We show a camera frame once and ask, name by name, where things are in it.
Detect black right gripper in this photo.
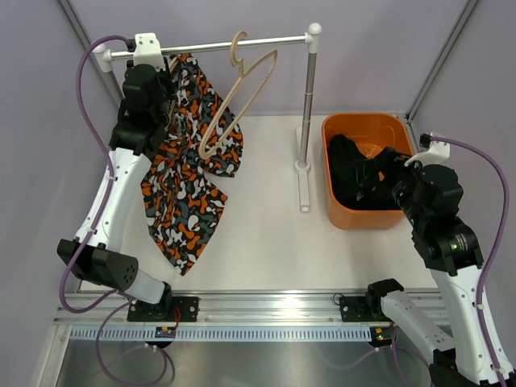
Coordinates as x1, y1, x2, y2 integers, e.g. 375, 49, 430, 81
354, 146, 431, 227

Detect black shorts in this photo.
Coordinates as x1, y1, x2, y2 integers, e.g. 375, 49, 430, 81
327, 135, 399, 211

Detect wooden hanger with camo shorts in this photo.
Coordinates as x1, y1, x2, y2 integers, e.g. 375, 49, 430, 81
168, 56, 180, 133

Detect orange camouflage shorts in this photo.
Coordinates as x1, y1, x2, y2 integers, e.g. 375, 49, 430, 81
140, 53, 243, 276

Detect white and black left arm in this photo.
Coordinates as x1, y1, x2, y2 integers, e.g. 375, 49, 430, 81
57, 64, 174, 322

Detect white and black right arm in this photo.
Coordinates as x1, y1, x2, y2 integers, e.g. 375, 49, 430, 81
365, 148, 515, 386

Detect orange plastic basket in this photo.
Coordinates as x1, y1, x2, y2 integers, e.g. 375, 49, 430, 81
321, 112, 415, 230

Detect silver clothes rack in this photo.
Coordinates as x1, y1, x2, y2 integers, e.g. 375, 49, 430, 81
92, 23, 322, 213

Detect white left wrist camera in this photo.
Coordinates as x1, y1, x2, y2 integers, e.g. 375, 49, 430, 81
126, 32, 166, 72

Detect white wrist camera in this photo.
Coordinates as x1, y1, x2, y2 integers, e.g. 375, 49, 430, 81
404, 132, 451, 167
126, 32, 166, 72

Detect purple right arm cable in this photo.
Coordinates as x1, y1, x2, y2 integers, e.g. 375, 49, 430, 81
431, 135, 513, 387

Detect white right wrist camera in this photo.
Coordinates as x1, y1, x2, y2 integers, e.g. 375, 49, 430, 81
404, 132, 451, 167

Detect aluminium mounting rail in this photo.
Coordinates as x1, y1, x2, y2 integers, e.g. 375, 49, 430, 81
54, 290, 455, 328

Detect purple floor cable right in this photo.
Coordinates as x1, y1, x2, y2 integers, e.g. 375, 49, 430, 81
318, 322, 437, 387

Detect purple floor cable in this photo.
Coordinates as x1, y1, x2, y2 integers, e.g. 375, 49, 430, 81
318, 322, 437, 387
94, 302, 177, 386

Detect white slotted cable duct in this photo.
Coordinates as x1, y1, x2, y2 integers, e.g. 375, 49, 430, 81
69, 326, 372, 343

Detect purple floor cable left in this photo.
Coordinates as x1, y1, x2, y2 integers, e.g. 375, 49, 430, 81
94, 302, 177, 386

